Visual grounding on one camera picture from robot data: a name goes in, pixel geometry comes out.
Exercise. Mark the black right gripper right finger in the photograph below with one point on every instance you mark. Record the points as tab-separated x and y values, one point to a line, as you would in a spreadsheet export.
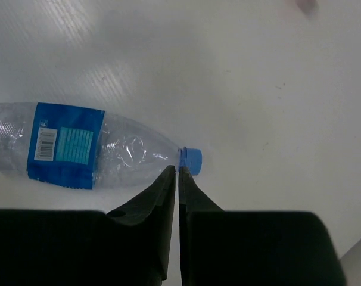
222	247

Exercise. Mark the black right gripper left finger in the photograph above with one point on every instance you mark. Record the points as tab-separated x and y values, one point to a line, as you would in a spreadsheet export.
127	246

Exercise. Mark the blue-capped blue-label plastic bottle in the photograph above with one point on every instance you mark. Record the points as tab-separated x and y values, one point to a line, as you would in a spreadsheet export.
84	148

